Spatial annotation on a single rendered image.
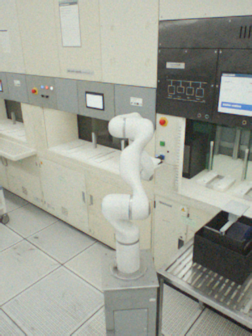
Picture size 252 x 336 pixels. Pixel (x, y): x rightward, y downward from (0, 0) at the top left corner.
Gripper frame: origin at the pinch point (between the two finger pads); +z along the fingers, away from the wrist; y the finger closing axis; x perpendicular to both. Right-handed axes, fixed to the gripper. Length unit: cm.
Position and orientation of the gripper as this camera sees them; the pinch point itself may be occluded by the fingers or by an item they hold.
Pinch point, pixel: (159, 158)
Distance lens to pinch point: 207.4
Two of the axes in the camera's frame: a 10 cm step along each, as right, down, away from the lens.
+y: 7.6, 2.5, -6.0
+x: -0.1, -9.2, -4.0
